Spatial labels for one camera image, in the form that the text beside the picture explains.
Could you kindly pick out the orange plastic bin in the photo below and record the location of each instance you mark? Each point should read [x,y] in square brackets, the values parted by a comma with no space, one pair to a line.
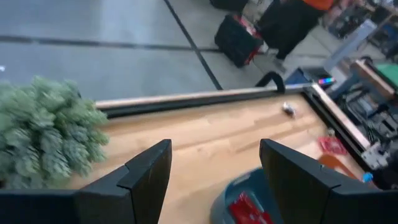
[334,163]

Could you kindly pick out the dark grey-blue plastic bin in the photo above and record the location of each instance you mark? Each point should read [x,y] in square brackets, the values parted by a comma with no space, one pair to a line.
[245,183]

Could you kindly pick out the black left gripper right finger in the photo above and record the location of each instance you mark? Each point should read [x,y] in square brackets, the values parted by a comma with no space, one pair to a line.
[295,186]

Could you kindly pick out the red candy packet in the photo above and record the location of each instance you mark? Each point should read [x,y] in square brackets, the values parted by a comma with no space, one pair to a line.
[331,145]
[248,210]

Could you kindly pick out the small silver wrapped candy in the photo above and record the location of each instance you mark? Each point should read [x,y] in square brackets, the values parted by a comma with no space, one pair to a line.
[288,109]

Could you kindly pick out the black desktop computer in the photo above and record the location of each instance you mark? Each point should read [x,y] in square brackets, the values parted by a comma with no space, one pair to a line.
[373,118]

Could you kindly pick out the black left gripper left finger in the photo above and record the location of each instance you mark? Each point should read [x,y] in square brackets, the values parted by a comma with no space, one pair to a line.
[140,186]

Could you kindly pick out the silver frame bracket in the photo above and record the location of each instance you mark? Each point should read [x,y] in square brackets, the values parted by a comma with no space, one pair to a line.
[374,157]

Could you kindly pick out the person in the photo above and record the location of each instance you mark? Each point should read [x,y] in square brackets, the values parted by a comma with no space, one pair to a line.
[289,25]

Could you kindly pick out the green potted artificial plant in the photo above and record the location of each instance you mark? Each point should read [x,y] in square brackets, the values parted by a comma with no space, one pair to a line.
[40,133]

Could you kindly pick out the black bag with red trim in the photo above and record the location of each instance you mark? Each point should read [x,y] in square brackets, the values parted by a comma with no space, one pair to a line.
[236,40]

